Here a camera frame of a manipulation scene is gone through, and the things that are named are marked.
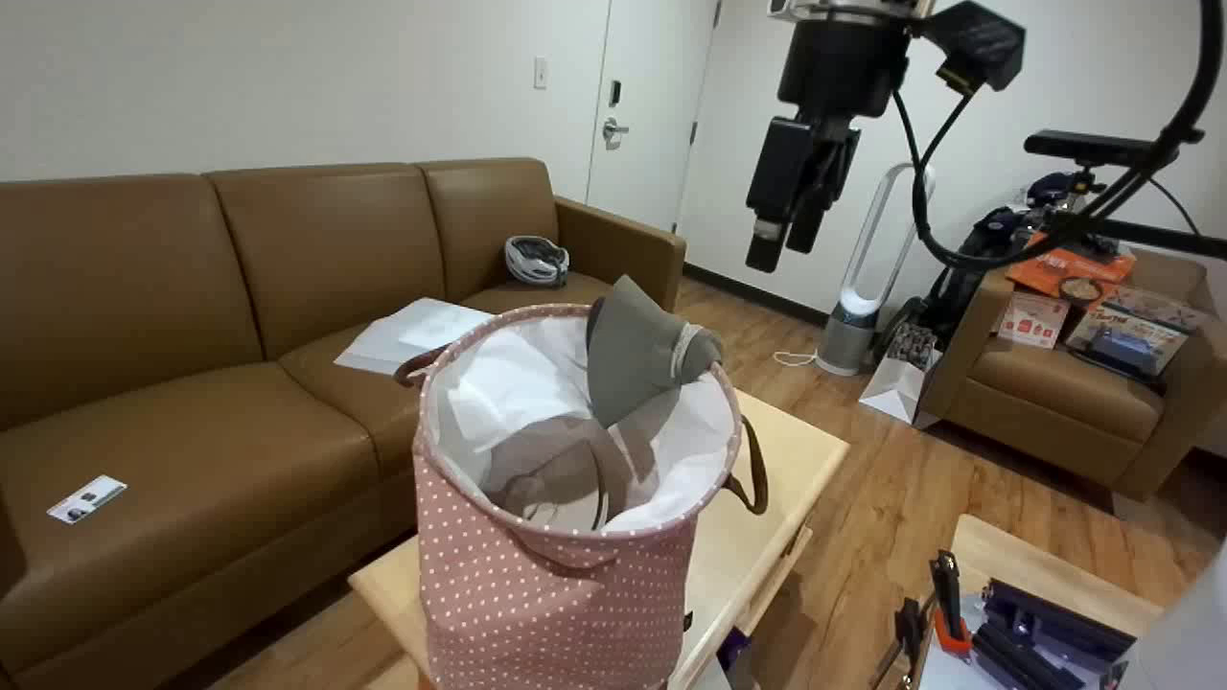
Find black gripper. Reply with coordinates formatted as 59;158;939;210
743;18;916;278

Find grey hat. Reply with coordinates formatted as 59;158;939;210
585;271;728;434

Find pink polka dot laundry bag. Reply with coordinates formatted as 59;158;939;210
397;298;775;690

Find bladeless tower fan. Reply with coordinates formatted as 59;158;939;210
817;158;939;379

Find white door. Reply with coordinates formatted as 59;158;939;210
585;0;727;238

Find black upright machine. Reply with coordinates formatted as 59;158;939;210
912;205;1029;353

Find red white box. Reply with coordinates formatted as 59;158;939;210
995;288;1073;358

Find orange flat package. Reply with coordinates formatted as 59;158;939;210
1005;244;1139;306

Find light wooden table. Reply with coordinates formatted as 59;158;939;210
346;386;857;690

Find brown leather armchair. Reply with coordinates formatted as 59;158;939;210
916;244;1227;503

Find blue book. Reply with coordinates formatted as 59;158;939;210
1066;302;1192;382

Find white paper sheet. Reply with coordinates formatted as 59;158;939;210
334;297;500;379

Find small wooden side table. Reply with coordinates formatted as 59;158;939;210
895;509;1171;690

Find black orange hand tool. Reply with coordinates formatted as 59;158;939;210
925;550;980;662

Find black pliers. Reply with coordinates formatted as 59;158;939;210
872;596;932;690

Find dark blue box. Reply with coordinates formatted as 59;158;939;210
971;574;1139;690

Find brown leather sofa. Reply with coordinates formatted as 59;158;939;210
0;152;692;690

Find small white card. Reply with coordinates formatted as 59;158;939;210
48;473;130;531

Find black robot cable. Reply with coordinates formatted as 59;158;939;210
889;0;1227;271

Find black bar camera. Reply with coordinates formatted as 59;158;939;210
1022;126;1207;173

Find black camera boom stand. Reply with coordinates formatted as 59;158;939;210
1022;160;1227;265

